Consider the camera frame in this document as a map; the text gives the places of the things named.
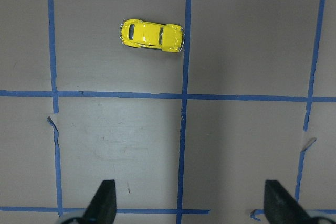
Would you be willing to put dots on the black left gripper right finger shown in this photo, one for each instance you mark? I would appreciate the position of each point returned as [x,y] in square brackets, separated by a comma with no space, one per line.
[281,207]

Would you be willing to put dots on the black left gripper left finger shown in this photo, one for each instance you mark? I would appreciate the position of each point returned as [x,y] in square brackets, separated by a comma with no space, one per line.
[103,206]

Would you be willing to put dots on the yellow beetle toy car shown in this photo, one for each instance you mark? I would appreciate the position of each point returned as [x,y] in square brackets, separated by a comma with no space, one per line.
[137,33]

